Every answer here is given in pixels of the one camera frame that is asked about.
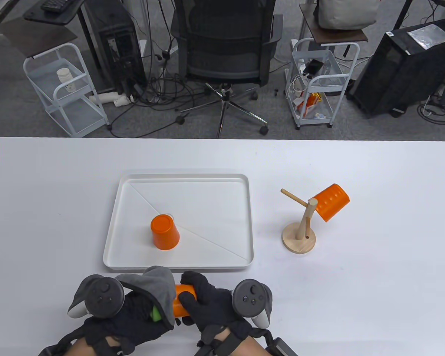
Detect black office chair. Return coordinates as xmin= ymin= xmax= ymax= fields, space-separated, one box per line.
xmin=171 ymin=0 xmax=284 ymax=138

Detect orange plastic cup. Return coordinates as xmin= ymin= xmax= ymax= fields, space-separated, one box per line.
xmin=313 ymin=184 xmax=350 ymax=223
xmin=172 ymin=284 xmax=198 ymax=318
xmin=151 ymin=214 xmax=180 ymax=251

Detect orange snack packet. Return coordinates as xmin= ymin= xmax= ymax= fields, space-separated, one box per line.
xmin=297 ymin=93 xmax=322 ymax=115

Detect white power strip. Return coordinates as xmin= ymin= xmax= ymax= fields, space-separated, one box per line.
xmin=89 ymin=92 xmax=136 ymax=108

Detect silver foil bag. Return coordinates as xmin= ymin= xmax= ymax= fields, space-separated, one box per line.
xmin=407 ymin=25 xmax=445 ymax=50

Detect black power adapter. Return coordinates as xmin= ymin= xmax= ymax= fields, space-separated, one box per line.
xmin=305 ymin=59 xmax=324 ymax=76

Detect black computer tower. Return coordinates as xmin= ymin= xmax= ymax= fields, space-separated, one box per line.
xmin=347 ymin=19 xmax=445 ymax=118
xmin=78 ymin=0 xmax=148 ymax=96

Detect white rectangular tray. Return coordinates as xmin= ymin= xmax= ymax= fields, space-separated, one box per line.
xmin=103 ymin=174 xmax=254 ymax=273

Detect green hand towel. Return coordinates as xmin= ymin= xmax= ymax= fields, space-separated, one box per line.
xmin=115 ymin=266 xmax=178 ymax=330

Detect black keyboard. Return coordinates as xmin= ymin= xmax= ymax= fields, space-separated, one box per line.
xmin=41 ymin=0 xmax=70 ymax=13

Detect tangle of black floor cables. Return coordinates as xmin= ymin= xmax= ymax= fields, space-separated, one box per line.
xmin=108 ymin=48 xmax=215 ymax=138

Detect brown wooden board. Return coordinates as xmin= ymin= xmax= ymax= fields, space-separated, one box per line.
xmin=300 ymin=4 xmax=368 ymax=45
xmin=0 ymin=19 xmax=78 ymax=59

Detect white patterned container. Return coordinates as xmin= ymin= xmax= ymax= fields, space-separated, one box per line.
xmin=56 ymin=68 xmax=77 ymax=92

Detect grey hand controller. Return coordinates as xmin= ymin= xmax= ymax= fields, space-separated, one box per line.
xmin=232 ymin=279 xmax=273 ymax=329
xmin=67 ymin=274 xmax=125 ymax=319

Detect black wrist strap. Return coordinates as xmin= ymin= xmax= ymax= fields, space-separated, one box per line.
xmin=265 ymin=336 xmax=293 ymax=356

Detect dark keyboard shelf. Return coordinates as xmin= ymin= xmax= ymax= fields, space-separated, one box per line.
xmin=24 ymin=0 xmax=86 ymax=26

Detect white wire cart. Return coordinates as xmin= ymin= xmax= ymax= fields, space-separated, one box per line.
xmin=285 ymin=38 xmax=360 ymax=129
xmin=23 ymin=43 xmax=112 ymax=138

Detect grey fabric bag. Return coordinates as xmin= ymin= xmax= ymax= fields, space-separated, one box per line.
xmin=313 ymin=0 xmax=379 ymax=30

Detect person's right hand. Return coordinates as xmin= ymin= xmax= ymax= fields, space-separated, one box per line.
xmin=179 ymin=271 xmax=273 ymax=355

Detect person's left forearm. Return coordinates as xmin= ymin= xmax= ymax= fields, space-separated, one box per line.
xmin=65 ymin=337 xmax=108 ymax=356

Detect person's left hand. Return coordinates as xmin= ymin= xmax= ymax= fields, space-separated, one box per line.
xmin=83 ymin=291 xmax=175 ymax=355

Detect person's right forearm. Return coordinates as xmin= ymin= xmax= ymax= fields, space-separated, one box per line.
xmin=222 ymin=332 xmax=271 ymax=356

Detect wooden cup rack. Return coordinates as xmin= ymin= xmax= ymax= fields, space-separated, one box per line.
xmin=281 ymin=188 xmax=316 ymax=254

